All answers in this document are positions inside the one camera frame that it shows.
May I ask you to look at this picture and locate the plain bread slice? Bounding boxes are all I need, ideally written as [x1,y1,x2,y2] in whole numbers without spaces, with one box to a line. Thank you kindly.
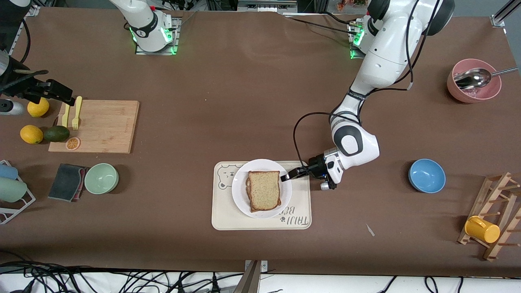
[247,171,282,213]

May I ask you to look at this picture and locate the round white plate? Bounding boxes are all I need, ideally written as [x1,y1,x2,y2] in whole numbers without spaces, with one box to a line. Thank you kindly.
[232,159,293,219]

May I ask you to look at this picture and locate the yellow plastic fork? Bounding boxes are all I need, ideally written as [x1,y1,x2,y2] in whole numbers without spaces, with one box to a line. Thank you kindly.
[72,96,83,131]

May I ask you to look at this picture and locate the yellow lemon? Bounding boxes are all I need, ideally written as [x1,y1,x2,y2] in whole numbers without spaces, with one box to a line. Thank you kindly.
[27,98,50,118]
[20,125,44,145]

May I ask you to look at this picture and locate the dark green avocado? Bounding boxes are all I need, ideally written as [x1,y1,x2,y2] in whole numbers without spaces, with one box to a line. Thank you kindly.
[44,125,70,143]

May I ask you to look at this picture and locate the wooden cutting board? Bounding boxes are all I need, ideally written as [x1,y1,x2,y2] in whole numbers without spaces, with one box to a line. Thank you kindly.
[48,100,140,154]

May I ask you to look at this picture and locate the beige bear print tray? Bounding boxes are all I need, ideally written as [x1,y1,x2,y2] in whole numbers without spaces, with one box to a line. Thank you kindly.
[211,161,312,231]

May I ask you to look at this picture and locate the grey and pink folded cloth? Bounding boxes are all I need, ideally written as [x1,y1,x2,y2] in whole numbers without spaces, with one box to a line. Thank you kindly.
[48,163,89,203]

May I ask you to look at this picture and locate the light green bowl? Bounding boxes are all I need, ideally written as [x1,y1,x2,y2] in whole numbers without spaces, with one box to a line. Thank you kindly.
[84,163,119,195]

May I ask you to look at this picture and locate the pale green cup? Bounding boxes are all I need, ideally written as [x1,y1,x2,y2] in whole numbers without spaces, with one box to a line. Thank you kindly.
[0,177,28,203]

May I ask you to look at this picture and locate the blue bowl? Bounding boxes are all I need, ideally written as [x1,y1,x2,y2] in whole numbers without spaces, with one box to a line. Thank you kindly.
[408,158,447,194]

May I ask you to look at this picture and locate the pink bowl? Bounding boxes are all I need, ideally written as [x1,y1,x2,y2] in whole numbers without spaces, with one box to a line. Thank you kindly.
[447,59,502,104]

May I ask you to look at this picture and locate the yellow cup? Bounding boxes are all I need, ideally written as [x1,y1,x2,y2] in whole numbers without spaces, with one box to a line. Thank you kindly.
[464,216,501,244]

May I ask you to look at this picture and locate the metal spoon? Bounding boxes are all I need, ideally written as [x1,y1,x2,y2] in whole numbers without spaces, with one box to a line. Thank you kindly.
[453,67,519,90]

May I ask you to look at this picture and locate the wooden cup rack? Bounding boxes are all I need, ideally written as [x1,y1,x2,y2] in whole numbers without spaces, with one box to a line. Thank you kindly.
[457,172,521,262]

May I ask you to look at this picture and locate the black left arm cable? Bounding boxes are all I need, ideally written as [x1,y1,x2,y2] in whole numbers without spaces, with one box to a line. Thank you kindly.
[293,0,442,168]

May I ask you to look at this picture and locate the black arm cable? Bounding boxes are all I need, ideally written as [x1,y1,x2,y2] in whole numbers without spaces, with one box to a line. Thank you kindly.
[293,0,442,168]
[0,18,50,88]

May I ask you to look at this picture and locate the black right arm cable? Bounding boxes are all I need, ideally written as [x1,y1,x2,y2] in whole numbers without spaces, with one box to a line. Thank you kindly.
[0,18,50,88]

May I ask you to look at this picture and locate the white wire rack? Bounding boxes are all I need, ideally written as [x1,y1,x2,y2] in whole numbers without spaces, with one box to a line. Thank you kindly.
[0,160,36,225]

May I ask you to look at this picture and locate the metal clamp bracket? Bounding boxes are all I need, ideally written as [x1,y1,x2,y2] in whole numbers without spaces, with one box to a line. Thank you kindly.
[233,260,269,293]

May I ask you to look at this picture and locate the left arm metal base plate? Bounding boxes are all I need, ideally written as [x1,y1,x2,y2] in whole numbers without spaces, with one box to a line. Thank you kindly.
[348,20,367,60]

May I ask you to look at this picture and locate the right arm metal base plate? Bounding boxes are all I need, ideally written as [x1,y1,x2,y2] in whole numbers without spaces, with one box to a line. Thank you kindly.
[135,16,180,55]

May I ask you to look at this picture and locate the black cable on table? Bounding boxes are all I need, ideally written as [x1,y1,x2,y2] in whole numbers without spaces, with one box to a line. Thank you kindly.
[279,11,361,37]

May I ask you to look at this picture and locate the black floor cable bundle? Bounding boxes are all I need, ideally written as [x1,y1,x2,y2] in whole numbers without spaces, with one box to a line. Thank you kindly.
[0,260,245,293]

